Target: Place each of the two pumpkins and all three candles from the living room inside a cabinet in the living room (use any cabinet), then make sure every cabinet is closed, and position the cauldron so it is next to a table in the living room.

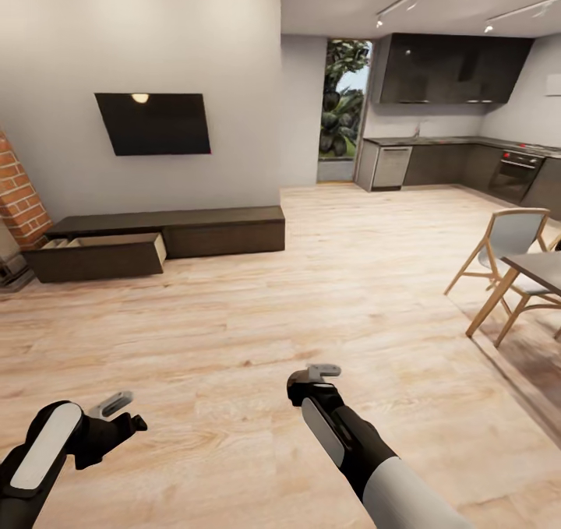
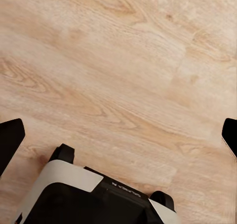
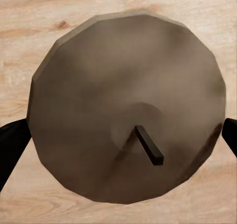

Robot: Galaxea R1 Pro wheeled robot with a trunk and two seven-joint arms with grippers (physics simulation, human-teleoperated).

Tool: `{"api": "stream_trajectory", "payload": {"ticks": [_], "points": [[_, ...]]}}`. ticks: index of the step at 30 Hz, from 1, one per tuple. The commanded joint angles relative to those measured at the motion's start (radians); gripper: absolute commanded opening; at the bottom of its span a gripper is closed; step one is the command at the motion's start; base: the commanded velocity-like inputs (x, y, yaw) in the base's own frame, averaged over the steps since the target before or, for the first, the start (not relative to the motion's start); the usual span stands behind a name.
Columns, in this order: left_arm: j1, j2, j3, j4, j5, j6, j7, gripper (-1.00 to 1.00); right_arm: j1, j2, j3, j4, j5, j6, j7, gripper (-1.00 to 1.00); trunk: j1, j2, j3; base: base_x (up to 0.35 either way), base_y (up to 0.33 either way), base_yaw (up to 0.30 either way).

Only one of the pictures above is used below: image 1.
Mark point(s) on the wall mounted tv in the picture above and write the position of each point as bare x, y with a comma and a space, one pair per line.
154, 124

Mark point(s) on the oven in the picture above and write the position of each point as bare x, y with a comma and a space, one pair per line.
516, 172

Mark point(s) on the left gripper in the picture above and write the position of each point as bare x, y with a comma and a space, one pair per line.
112, 434

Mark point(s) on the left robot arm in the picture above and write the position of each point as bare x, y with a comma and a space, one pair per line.
30, 470

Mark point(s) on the fixed window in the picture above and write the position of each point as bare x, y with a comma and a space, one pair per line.
349, 63

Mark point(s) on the breakfast table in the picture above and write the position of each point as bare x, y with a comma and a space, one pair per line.
542, 267

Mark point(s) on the pillar candle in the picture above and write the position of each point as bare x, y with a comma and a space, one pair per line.
298, 377

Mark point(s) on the dishwasher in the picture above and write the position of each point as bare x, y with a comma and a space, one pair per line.
391, 166

